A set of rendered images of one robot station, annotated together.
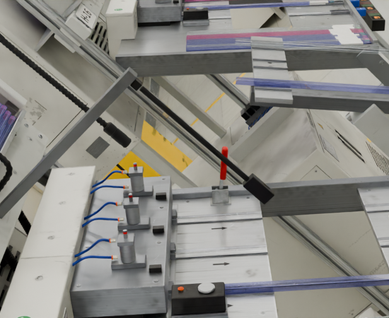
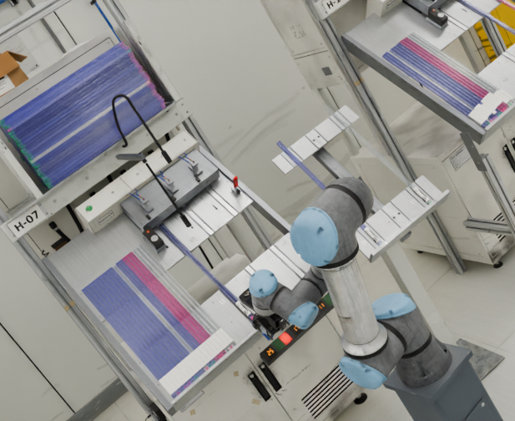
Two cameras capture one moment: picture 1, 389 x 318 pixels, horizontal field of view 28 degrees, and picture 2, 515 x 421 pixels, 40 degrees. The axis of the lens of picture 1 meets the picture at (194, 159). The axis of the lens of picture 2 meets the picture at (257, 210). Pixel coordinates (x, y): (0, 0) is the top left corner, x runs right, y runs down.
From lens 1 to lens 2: 1.91 m
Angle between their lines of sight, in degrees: 49
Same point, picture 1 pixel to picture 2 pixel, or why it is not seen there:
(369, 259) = (453, 230)
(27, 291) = (103, 195)
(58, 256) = (128, 186)
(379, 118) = not seen: hidden behind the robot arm
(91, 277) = (130, 203)
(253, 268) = (195, 237)
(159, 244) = (165, 205)
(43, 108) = (304, 33)
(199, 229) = (209, 201)
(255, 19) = not seen: outside the picture
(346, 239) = (443, 211)
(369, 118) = not seen: hidden behind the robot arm
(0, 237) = (109, 168)
